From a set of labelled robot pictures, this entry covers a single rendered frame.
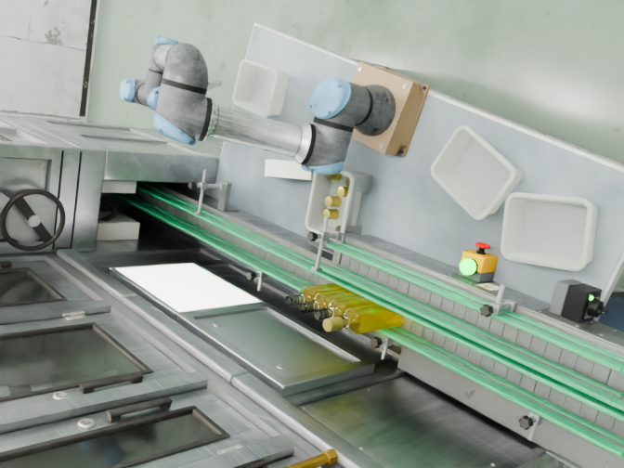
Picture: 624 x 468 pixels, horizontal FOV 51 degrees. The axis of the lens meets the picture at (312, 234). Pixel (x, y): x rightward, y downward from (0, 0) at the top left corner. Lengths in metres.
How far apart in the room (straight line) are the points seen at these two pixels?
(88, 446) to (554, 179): 1.24
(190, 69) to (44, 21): 3.62
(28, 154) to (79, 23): 3.11
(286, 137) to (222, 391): 0.68
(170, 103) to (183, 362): 0.65
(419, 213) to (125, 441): 1.06
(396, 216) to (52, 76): 3.72
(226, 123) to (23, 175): 0.87
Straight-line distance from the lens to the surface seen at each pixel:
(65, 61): 5.36
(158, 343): 1.82
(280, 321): 2.01
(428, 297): 1.83
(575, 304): 1.68
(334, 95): 1.81
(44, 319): 1.96
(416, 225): 2.00
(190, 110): 1.72
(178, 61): 1.73
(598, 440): 1.58
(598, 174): 1.74
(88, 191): 2.46
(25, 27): 5.24
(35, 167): 2.39
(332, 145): 1.82
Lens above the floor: 2.36
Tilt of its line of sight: 44 degrees down
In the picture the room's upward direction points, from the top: 92 degrees counter-clockwise
